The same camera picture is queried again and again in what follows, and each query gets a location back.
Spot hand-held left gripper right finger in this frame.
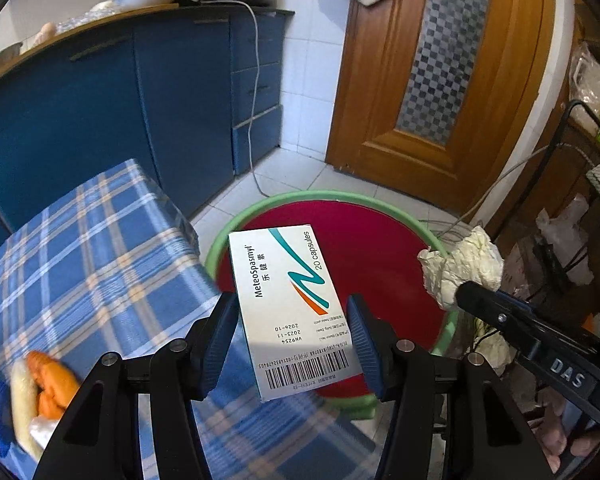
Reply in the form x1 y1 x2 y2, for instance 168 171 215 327
346 294 553 480

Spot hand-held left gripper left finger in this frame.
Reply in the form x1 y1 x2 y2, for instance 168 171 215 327
32 290 241 480

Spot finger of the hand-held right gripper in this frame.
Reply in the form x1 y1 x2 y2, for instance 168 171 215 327
455 280 543 346

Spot cream paper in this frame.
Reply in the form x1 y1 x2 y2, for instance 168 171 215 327
417 225 503 311

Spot white medicine box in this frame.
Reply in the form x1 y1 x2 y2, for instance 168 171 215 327
228 224 363 402

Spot red basin with green rim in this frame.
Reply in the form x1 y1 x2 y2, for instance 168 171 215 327
204 190 461 421

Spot person's right hand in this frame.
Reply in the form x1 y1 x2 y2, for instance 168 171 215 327
530 400 600 471

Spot clear plastic bag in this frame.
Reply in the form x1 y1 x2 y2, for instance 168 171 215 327
537 195 597 286

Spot small orange plastic bag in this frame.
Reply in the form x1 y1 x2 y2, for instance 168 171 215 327
27 350 83 418

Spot blue plaid tablecloth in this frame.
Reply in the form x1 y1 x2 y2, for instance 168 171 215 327
0 158 381 480

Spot black metal rack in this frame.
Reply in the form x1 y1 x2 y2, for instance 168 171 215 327
500 100 600 271

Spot white plastic packet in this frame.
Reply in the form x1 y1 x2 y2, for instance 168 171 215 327
29 415 61 448

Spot pale yellow sponge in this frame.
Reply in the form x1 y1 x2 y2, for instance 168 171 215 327
11 360 46 461

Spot wooden door with glass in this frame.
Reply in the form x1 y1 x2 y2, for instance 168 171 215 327
325 0 556 216

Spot white plastic bag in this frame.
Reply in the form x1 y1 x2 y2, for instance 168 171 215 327
572 42 600 131

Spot clear plastic tray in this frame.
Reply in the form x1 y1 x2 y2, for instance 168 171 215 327
55 10 112 37

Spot egg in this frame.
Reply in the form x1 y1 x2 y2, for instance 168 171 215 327
32 22 58 48

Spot steel bowl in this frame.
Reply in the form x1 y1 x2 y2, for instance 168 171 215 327
0 42 23 86

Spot white power cable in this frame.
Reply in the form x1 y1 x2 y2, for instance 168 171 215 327
240 2 281 198

